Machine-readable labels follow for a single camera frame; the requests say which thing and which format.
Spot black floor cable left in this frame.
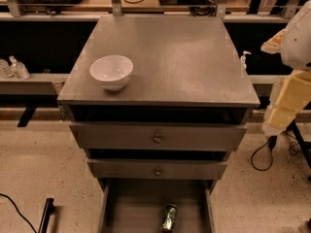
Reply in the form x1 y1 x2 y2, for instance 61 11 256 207
0 192 38 233

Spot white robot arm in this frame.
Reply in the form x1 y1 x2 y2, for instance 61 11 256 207
260 1 311 136

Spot clear bottle at edge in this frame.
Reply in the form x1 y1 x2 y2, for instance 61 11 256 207
0 59 13 78

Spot black stand leg right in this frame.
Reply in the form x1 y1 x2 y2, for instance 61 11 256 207
288 121 311 168

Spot white pump bottle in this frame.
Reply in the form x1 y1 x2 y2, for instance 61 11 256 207
240 50 251 70

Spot black floor cable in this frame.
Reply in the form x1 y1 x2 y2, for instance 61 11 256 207
250 130 303 172
0 192 38 233

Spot black floor cable right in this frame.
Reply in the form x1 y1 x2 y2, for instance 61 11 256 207
250 130 303 172

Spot grey bottom drawer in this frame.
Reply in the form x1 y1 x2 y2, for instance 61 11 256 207
99 179 216 233

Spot clear sanitizer bottle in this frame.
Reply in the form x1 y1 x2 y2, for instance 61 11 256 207
9 55 30 80

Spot grey drawer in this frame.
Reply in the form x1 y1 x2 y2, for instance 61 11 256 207
70 122 247 151
86 158 226 180
99 179 216 233

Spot grey middle drawer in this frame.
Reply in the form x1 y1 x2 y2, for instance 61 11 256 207
86 158 226 180

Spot grey drawer cabinet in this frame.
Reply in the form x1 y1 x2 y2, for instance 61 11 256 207
56 15 261 192

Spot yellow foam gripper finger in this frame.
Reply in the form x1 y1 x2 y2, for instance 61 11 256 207
260 29 287 54
262 70 311 136

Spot black stand foot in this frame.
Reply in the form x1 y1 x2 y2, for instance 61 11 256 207
38 198 55 233

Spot grey top drawer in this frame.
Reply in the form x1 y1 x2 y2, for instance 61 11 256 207
70 122 247 151

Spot green soda can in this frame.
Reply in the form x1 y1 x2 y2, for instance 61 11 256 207
161 204 178 233

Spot white ceramic bowl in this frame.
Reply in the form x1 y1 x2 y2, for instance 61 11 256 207
89 55 133 91

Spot black cable bundle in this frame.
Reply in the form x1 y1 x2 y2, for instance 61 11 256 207
188 0 218 17

